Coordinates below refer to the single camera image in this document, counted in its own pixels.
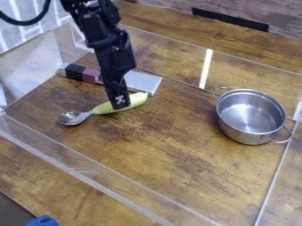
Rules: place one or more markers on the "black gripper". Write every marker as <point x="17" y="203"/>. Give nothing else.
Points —
<point x="117" y="61"/>

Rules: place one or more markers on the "spoon with yellow handle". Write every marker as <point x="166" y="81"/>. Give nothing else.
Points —
<point x="74" y="118"/>

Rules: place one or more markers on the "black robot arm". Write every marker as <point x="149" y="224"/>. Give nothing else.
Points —
<point x="97" y="18"/>

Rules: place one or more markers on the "silver metal pot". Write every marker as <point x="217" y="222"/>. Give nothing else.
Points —
<point x="252" y="117"/>

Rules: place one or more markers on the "blue object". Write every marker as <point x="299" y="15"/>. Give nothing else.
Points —
<point x="43" y="220"/>

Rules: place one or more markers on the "clear acrylic triangular bracket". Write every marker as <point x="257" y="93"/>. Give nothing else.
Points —
<point x="79" y="39"/>

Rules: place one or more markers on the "black wall strip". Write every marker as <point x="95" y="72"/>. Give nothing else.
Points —
<point x="230" y="19"/>

